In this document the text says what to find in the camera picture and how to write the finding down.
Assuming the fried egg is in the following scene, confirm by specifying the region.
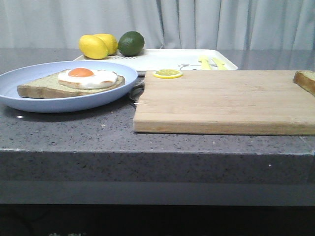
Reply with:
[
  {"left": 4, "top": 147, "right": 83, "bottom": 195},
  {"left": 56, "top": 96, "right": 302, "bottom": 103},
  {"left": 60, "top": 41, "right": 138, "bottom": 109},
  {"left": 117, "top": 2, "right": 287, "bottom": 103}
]
[{"left": 58, "top": 67, "right": 118, "bottom": 89}]

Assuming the bread slice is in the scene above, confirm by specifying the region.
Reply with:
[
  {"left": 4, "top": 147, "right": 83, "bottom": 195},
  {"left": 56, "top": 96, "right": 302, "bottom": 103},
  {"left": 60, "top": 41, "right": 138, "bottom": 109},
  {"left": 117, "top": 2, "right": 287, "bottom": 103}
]
[
  {"left": 17, "top": 73, "right": 126, "bottom": 99},
  {"left": 293, "top": 71, "right": 315, "bottom": 96}
]

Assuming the light blue round plate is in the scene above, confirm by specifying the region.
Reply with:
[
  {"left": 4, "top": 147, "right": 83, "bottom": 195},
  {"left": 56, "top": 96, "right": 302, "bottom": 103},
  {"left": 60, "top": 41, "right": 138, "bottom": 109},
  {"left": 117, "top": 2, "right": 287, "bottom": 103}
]
[{"left": 0, "top": 60, "right": 138, "bottom": 113}]

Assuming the white bear tray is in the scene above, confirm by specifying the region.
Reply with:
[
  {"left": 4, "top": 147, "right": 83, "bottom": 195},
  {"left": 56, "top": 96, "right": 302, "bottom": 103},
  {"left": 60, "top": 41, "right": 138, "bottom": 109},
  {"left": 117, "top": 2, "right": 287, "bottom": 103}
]
[{"left": 73, "top": 49, "right": 239, "bottom": 73}]

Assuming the lemon slice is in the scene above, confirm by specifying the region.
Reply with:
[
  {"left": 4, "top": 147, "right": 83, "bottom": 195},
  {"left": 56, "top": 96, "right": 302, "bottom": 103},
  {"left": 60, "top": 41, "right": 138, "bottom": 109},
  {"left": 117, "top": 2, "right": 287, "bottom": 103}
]
[{"left": 153, "top": 69, "right": 183, "bottom": 79}]

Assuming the left yellow cutlery piece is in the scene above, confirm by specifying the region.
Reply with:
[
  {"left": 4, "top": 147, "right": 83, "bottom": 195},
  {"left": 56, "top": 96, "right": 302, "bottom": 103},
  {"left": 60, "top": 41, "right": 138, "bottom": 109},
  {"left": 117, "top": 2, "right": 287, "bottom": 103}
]
[{"left": 198, "top": 55, "right": 212, "bottom": 70}]

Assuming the yellow cutlery piece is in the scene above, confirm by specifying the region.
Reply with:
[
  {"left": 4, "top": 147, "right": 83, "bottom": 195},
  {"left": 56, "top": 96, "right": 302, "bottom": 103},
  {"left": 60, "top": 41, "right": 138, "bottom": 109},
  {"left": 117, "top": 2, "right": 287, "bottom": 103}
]
[
  {"left": 198, "top": 55, "right": 212, "bottom": 70},
  {"left": 212, "top": 58, "right": 228, "bottom": 70}
]

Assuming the green lime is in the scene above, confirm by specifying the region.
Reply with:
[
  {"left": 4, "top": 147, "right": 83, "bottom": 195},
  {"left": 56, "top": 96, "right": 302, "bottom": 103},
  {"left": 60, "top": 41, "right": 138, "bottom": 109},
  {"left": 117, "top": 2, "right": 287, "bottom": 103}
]
[{"left": 118, "top": 31, "right": 145, "bottom": 57}]

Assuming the right yellow cutlery piece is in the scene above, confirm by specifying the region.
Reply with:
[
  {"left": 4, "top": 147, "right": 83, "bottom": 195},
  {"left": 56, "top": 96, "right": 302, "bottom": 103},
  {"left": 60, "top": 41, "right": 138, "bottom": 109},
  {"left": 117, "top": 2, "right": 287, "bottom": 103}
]
[{"left": 212, "top": 58, "right": 228, "bottom": 70}]

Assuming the wooden cutting board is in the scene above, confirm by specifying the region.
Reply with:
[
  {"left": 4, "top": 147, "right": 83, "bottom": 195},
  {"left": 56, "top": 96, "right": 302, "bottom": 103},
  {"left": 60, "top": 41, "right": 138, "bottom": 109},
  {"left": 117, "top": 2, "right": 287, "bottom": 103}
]
[{"left": 133, "top": 70, "right": 315, "bottom": 136}]

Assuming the rear yellow lemon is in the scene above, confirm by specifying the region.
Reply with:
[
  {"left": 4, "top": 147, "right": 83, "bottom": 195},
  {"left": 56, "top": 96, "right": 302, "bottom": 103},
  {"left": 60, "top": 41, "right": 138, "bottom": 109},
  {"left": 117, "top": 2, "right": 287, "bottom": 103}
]
[{"left": 95, "top": 33, "right": 118, "bottom": 56}]

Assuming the yellow lemon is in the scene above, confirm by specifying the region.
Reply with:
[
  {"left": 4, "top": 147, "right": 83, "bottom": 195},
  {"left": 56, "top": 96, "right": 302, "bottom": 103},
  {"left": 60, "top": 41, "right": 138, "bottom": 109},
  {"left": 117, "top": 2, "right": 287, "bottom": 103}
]
[
  {"left": 95, "top": 33, "right": 118, "bottom": 56},
  {"left": 78, "top": 34, "right": 109, "bottom": 59}
]

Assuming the front yellow lemon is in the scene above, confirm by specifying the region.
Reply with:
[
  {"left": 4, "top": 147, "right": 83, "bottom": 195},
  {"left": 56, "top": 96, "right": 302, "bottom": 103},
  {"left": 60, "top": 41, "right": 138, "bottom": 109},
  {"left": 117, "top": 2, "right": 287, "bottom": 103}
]
[{"left": 78, "top": 34, "right": 109, "bottom": 59}]

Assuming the white curtain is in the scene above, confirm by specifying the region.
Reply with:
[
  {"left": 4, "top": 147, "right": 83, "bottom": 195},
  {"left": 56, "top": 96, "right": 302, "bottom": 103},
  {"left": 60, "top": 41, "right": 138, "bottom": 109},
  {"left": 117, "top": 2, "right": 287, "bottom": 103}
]
[{"left": 0, "top": 0, "right": 315, "bottom": 50}]

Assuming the metal cutting board handle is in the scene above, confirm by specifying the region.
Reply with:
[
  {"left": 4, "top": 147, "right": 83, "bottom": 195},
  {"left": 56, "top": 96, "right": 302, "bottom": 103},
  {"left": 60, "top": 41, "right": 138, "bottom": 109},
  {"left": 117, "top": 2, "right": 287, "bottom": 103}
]
[{"left": 129, "top": 83, "right": 145, "bottom": 102}]

